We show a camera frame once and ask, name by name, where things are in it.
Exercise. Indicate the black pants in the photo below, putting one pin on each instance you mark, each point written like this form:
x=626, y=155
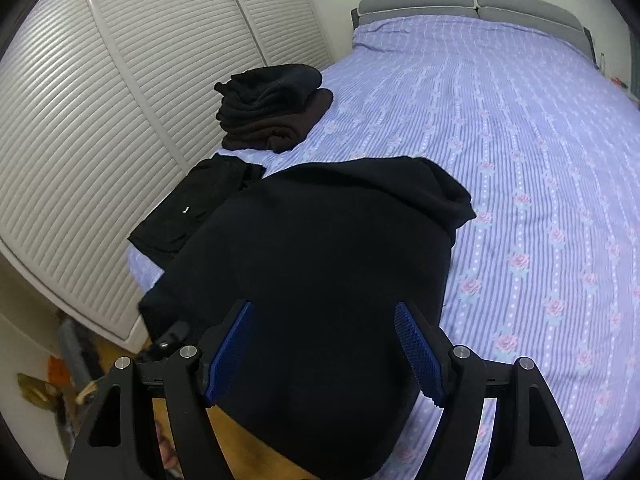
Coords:
x=310, y=250

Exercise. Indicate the yellowish crumpled item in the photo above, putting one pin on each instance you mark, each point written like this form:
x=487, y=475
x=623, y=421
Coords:
x=35, y=387

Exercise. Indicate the folded dark brown garment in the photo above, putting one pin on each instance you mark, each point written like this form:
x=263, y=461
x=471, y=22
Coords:
x=290, y=125

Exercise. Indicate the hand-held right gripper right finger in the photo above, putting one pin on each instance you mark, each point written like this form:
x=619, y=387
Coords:
x=420, y=355

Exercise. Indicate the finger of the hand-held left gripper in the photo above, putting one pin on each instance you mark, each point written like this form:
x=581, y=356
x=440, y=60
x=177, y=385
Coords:
x=167, y=340

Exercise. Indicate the grey padded headboard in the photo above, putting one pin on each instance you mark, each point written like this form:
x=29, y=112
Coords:
x=525, y=10

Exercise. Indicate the flat black garment white mark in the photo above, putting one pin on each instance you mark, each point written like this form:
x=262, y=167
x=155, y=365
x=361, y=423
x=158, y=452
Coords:
x=190, y=210

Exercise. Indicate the clear plastic bottle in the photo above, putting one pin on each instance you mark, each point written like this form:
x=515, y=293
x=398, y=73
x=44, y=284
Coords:
x=603, y=62

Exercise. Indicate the small red item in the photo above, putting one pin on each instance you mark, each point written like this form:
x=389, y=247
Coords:
x=621, y=83

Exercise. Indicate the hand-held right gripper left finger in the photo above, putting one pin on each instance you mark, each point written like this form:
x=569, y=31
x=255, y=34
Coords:
x=225, y=355

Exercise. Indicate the grey floor item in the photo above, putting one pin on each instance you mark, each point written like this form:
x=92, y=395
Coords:
x=75, y=355

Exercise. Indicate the bed with purple floral sheet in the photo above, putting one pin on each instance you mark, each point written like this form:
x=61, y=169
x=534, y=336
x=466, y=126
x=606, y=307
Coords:
x=525, y=160

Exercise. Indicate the orange floor item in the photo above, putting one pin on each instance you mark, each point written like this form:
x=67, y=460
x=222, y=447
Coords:
x=57, y=367

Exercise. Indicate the white louvered wardrobe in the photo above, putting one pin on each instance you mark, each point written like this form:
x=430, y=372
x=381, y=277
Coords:
x=125, y=85

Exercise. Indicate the folded black garment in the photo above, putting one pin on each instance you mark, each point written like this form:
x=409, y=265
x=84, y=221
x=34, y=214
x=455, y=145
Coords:
x=270, y=90

